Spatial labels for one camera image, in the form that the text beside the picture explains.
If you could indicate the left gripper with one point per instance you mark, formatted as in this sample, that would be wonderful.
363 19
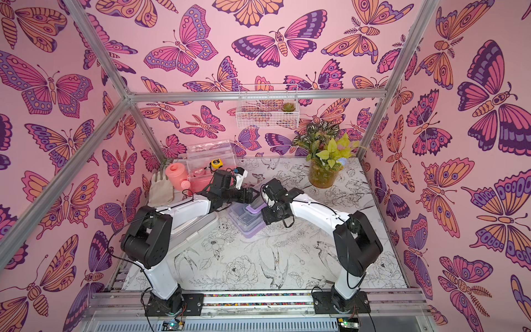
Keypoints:
248 193

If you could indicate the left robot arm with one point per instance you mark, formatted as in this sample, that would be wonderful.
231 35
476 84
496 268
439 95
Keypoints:
149 236

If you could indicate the potted leafy plant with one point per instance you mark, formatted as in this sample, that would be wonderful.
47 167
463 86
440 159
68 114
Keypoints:
327 151

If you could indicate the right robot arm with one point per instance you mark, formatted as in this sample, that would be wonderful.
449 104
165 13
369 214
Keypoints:
356 242

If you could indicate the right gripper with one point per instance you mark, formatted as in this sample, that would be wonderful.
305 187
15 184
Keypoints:
272 213

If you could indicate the small succulent plant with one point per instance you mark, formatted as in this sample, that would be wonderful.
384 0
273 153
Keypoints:
288 107

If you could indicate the white clear toolbox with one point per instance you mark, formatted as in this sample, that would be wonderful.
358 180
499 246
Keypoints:
185 230

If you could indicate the white wire basket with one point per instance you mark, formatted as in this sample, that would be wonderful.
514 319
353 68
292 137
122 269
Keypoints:
260 105

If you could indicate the pink watering can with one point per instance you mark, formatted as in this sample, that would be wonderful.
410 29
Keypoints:
178 175

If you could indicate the pink toolbox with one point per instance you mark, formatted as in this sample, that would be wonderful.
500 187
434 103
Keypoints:
199 156

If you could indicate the yellow tape measure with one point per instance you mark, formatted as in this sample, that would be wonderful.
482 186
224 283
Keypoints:
216 164

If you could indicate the purple toolbox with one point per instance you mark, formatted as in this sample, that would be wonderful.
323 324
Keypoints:
247 217

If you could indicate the metal base rail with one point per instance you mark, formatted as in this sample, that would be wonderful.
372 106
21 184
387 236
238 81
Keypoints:
254 310

